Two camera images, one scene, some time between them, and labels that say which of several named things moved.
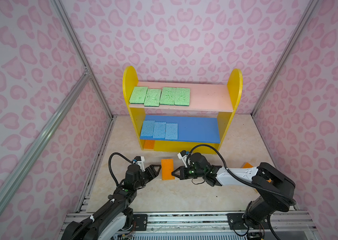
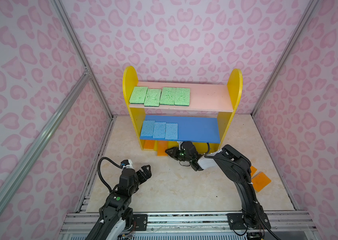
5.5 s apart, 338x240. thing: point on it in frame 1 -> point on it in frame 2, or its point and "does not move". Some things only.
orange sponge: [167, 169] -> [162, 146]
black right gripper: [182, 170] -> [175, 151]
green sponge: [138, 95] does not move
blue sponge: [159, 131] does not move
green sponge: [182, 96] does not move
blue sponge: [147, 128] does not move
